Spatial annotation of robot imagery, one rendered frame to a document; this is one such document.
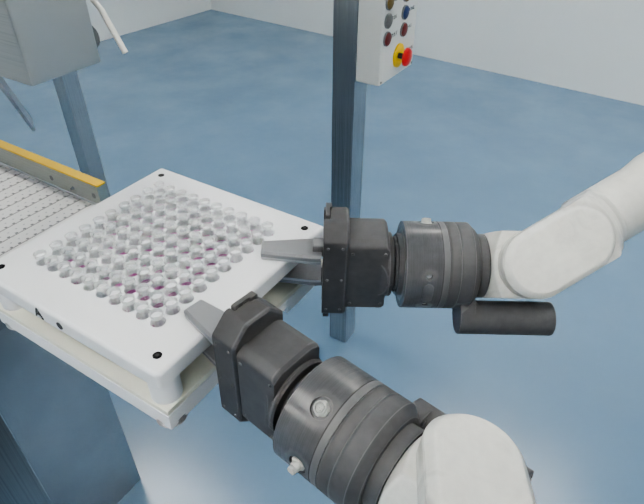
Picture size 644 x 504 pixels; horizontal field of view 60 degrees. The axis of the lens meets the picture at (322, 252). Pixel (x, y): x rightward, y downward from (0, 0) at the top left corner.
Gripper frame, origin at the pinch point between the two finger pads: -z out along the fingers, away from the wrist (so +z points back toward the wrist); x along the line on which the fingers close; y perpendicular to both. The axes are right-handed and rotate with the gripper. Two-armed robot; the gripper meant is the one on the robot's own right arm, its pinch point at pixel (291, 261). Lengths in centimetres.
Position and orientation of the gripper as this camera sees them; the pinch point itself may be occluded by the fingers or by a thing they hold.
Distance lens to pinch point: 56.2
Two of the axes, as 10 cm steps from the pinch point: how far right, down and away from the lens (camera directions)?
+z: 10.0, 0.2, 0.1
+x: -0.2, 7.8, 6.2
